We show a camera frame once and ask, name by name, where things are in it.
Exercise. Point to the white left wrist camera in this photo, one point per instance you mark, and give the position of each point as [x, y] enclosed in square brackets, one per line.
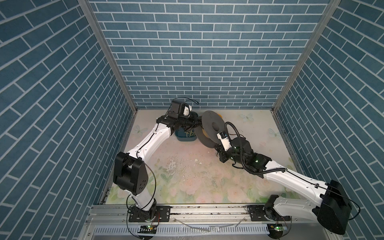
[187, 110]

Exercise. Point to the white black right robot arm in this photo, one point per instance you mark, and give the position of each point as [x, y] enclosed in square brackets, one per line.
[324, 202]

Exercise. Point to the aluminium corner post right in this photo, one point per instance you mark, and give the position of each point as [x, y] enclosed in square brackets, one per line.
[318, 30]

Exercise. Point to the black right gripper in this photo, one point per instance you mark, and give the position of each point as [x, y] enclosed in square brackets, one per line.
[221, 153]

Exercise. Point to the aluminium corner post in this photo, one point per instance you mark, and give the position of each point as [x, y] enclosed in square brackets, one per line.
[93, 22]
[318, 30]

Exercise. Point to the aluminium front rail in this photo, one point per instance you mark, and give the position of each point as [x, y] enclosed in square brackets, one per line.
[199, 222]

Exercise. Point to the dark grey perforated spool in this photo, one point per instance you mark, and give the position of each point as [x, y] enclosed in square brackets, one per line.
[211, 129]

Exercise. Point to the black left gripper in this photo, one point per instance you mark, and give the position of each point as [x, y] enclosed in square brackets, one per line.
[193, 119]

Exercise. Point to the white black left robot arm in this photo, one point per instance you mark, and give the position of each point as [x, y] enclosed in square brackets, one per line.
[131, 168]

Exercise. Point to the dark teal plastic bin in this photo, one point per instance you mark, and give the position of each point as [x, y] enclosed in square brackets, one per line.
[182, 133]

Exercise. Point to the aluminium corner post left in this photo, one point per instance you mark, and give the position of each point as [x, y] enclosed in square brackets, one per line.
[93, 22]

